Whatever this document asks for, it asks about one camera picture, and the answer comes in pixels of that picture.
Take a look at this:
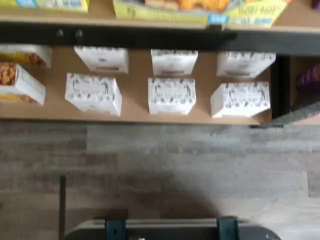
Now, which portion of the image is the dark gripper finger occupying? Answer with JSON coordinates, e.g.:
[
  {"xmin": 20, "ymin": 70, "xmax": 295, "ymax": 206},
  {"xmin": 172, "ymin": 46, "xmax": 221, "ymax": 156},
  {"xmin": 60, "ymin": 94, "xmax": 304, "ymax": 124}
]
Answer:
[
  {"xmin": 216, "ymin": 216, "xmax": 239, "ymax": 240},
  {"xmin": 104, "ymin": 219, "xmax": 127, "ymax": 240}
]

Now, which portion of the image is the white patterned carton box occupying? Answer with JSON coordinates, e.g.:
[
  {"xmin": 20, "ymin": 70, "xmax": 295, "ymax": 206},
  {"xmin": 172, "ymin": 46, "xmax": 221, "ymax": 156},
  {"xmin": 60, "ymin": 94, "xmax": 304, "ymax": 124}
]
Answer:
[
  {"xmin": 150, "ymin": 48, "xmax": 199, "ymax": 77},
  {"xmin": 210, "ymin": 80, "xmax": 272, "ymax": 119},
  {"xmin": 73, "ymin": 46, "xmax": 129, "ymax": 74},
  {"xmin": 216, "ymin": 51, "xmax": 277, "ymax": 78},
  {"xmin": 64, "ymin": 72, "xmax": 123, "ymax": 117},
  {"xmin": 147, "ymin": 77, "xmax": 197, "ymax": 116}
]

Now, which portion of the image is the wooden shelf board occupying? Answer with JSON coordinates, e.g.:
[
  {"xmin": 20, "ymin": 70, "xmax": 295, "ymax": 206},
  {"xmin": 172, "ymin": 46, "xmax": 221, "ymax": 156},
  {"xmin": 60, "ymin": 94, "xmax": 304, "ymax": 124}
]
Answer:
[
  {"xmin": 289, "ymin": 56, "xmax": 320, "ymax": 125},
  {"xmin": 0, "ymin": 0, "xmax": 320, "ymax": 33}
]

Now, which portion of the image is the purple snack box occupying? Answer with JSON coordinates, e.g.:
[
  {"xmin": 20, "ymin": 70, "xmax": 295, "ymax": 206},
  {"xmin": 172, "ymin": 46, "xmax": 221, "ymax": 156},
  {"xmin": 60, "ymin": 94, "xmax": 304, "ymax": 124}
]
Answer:
[{"xmin": 296, "ymin": 63, "xmax": 320, "ymax": 94}]

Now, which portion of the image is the white box with orange picture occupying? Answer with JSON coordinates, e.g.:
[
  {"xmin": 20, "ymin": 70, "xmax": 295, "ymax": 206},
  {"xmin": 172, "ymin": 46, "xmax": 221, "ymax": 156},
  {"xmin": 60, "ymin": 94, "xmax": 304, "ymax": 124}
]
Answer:
[
  {"xmin": 0, "ymin": 62, "xmax": 47, "ymax": 105},
  {"xmin": 0, "ymin": 44, "xmax": 53, "ymax": 69}
]

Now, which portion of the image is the yellow Bobo's peanut butter box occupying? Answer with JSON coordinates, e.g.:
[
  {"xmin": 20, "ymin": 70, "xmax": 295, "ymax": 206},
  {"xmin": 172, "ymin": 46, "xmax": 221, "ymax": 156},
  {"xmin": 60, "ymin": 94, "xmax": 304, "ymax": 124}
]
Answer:
[{"xmin": 223, "ymin": 0, "xmax": 289, "ymax": 29}]

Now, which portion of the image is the green Bobo's apple pie box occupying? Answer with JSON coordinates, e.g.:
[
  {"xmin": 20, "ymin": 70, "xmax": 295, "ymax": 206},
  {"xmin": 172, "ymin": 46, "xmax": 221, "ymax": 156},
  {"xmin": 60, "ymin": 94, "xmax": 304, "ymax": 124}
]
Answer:
[{"xmin": 112, "ymin": 0, "xmax": 231, "ymax": 27}]

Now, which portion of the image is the yellow-green snack box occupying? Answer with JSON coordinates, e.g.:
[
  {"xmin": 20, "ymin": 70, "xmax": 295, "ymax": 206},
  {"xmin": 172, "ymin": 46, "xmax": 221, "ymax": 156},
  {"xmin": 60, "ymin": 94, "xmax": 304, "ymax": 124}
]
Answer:
[{"xmin": 0, "ymin": 0, "xmax": 91, "ymax": 14}]

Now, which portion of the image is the white carton group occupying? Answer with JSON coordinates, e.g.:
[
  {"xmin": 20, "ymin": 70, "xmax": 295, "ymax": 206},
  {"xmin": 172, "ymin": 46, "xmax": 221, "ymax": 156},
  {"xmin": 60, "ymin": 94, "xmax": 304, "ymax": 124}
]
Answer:
[{"xmin": 0, "ymin": 46, "xmax": 274, "ymax": 126}]

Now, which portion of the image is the black metal shelving frame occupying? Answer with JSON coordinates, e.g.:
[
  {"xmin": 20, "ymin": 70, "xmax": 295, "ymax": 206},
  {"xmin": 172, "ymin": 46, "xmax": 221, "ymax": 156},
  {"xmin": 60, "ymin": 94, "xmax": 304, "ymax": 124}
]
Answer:
[{"xmin": 0, "ymin": 21, "xmax": 292, "ymax": 129}]

